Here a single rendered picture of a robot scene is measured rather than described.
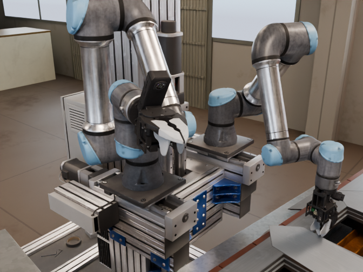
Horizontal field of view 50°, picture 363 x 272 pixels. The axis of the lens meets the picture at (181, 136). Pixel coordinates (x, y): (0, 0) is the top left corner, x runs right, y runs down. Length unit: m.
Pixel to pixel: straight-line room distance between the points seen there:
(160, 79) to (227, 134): 0.96
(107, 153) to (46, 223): 1.99
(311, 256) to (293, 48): 0.70
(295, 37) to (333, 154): 0.41
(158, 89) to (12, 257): 0.60
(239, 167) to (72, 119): 0.75
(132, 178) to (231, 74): 4.06
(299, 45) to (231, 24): 3.79
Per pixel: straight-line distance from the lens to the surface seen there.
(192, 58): 5.58
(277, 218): 1.92
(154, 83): 0.79
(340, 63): 4.41
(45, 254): 2.55
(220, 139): 1.71
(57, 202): 1.57
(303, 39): 1.44
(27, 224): 3.25
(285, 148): 1.35
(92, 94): 1.22
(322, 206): 1.42
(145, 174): 1.35
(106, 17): 1.17
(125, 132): 0.99
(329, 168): 1.36
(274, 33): 1.39
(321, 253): 1.46
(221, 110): 1.67
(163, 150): 0.76
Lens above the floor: 1.71
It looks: 22 degrees down
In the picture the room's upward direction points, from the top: straight up
